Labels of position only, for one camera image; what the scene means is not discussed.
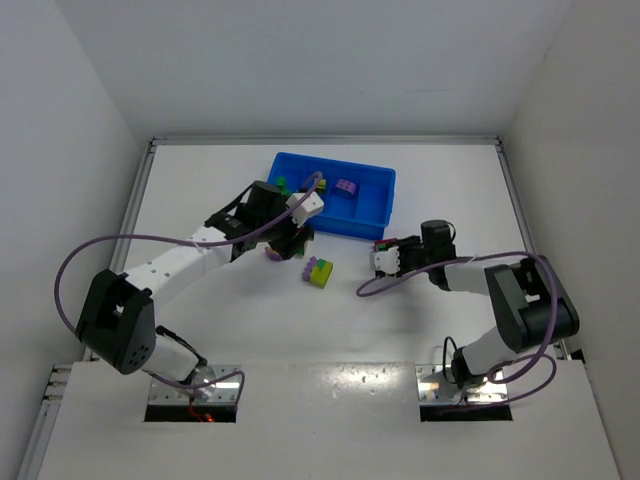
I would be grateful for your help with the lime long lego brick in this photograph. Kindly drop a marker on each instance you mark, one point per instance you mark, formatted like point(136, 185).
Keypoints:
point(320, 277)

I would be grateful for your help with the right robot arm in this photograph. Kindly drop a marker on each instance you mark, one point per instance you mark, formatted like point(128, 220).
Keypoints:
point(530, 306)

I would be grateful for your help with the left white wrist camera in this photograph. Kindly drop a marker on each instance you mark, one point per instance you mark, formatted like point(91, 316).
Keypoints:
point(312, 206)

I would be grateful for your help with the purple butterfly lego stack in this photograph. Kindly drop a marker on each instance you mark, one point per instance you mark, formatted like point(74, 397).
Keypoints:
point(273, 255)

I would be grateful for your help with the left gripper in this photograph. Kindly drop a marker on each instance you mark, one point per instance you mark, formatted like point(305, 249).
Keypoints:
point(292, 242)

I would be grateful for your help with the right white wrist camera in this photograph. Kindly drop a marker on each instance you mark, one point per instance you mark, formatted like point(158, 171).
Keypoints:
point(385, 262)

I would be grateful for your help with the blue divided sorting bin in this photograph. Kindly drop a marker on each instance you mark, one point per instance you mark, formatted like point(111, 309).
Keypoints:
point(365, 216)

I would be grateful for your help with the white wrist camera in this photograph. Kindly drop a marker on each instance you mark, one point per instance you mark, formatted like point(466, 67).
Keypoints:
point(312, 206)
point(385, 262)

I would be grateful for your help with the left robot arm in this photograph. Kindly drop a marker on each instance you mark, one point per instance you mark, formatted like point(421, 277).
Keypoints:
point(118, 318)

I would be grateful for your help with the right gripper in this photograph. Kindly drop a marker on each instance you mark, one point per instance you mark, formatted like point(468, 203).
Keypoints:
point(405, 251)

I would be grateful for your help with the purple flower lego piece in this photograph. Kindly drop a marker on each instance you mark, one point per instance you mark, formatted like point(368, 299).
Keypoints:
point(345, 188)

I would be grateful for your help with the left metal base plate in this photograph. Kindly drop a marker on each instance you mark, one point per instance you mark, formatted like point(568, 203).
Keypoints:
point(209, 386)

